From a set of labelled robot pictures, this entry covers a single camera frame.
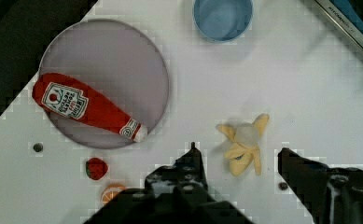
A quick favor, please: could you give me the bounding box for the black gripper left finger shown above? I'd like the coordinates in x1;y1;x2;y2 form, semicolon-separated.
84;147;254;224

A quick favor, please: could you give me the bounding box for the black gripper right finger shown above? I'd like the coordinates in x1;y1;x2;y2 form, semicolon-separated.
277;147;363;224

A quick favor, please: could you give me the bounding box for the yellow plush peeled banana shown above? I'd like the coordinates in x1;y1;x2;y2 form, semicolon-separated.
216;114;270;176

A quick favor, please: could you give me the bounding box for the orange slice toy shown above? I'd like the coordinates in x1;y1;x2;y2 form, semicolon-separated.
101;184;126;205

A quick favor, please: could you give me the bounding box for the red toy strawberry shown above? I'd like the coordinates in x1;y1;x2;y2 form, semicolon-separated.
85;158;108;180

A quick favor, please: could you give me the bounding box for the grey round plate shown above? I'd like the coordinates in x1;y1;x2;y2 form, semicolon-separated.
38;19;170;133

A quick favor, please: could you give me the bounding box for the red plush ketchup bottle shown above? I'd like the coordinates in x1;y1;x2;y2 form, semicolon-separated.
32;73;148;142

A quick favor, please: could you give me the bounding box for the blue cup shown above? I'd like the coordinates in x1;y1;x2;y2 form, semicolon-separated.
192;0;254;43

